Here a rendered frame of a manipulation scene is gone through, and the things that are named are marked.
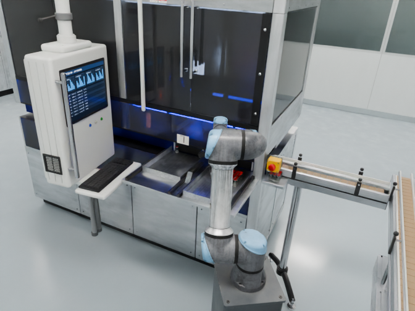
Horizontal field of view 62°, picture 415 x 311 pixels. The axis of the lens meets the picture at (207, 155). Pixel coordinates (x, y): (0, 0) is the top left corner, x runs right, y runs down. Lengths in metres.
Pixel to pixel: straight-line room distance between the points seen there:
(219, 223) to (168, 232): 1.31
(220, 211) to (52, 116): 1.07
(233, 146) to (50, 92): 1.05
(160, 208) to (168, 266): 0.45
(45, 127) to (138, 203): 0.96
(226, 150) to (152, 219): 1.47
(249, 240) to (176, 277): 1.32
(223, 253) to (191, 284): 1.23
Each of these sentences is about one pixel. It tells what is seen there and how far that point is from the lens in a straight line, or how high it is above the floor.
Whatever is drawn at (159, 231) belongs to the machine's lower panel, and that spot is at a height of 0.22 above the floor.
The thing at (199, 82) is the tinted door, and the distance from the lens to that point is 2.04.
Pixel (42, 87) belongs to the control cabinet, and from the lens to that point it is 1.99.
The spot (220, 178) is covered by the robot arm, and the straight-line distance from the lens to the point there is 1.34.
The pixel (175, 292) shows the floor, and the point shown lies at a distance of 2.57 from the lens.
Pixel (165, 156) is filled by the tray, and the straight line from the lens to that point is 2.29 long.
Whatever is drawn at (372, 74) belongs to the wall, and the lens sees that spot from 6.48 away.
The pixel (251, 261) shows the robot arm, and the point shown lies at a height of 0.94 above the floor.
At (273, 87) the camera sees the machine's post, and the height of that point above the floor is 1.44.
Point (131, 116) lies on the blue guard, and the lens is 2.37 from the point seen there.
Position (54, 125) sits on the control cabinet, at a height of 1.19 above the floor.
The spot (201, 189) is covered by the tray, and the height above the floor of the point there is 0.88.
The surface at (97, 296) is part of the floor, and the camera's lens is 2.61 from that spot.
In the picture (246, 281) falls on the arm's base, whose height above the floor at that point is 0.84.
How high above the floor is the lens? 1.92
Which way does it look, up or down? 27 degrees down
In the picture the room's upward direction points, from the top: 3 degrees clockwise
